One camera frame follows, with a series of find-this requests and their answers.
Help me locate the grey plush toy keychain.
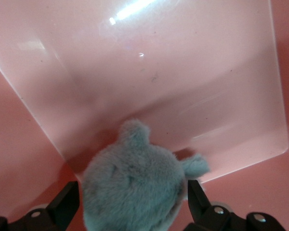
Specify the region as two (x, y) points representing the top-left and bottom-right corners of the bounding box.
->
(81, 119), (211, 231)

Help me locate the pink plastic box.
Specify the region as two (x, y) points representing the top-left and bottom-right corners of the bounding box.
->
(0, 0), (289, 231)

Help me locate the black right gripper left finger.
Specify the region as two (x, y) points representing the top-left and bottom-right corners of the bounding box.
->
(0, 180), (81, 231)

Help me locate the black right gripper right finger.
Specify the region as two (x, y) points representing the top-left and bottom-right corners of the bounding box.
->
(187, 179), (284, 231)

